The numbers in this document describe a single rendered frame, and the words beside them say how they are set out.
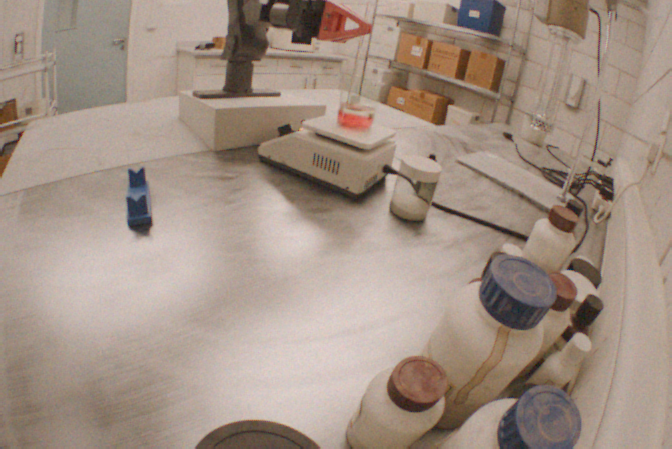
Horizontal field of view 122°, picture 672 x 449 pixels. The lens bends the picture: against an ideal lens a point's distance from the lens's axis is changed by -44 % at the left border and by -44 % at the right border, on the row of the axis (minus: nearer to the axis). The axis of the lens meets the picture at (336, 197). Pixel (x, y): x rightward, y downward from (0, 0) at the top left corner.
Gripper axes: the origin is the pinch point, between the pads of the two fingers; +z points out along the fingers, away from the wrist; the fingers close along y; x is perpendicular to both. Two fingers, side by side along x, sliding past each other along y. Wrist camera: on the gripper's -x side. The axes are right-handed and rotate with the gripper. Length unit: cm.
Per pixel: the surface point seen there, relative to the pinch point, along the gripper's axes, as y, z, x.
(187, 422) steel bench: -39, 21, 24
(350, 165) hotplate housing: -4.5, 5.9, 19.4
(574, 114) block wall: 243, 38, 8
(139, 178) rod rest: -29.2, -11.4, 23.1
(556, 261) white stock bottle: -3.6, 36.5, 17.4
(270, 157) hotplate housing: -7.2, -8.3, 23.5
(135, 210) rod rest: -32.3, -4.0, 23.1
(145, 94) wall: 56, -284, 81
